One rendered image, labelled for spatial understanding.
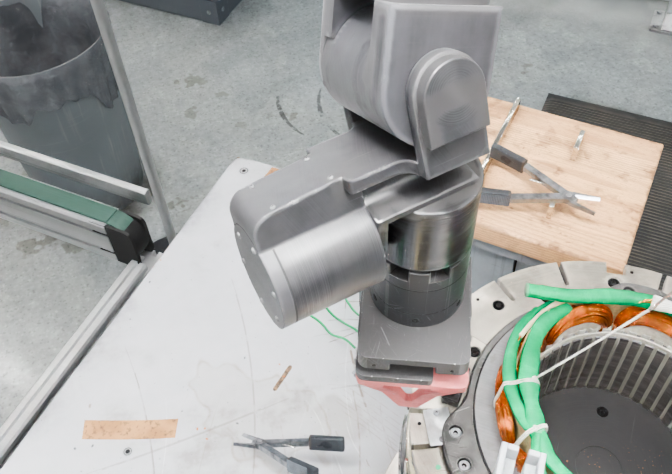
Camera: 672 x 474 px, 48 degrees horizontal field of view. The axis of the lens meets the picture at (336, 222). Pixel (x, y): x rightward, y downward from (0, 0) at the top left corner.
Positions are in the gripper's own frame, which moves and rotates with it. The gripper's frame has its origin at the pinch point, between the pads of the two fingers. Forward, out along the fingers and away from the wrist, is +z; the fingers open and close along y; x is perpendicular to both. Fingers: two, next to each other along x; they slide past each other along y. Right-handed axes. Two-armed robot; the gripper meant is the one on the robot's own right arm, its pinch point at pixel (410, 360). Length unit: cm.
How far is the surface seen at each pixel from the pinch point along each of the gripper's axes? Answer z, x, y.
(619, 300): 1.8, 15.8, -7.6
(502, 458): -1.7, 6.0, 7.3
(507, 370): 1.9, 7.1, -0.8
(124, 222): 43, -45, -44
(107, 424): 40, -36, -10
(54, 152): 91, -92, -103
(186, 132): 122, -72, -144
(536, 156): 11.3, 12.5, -31.8
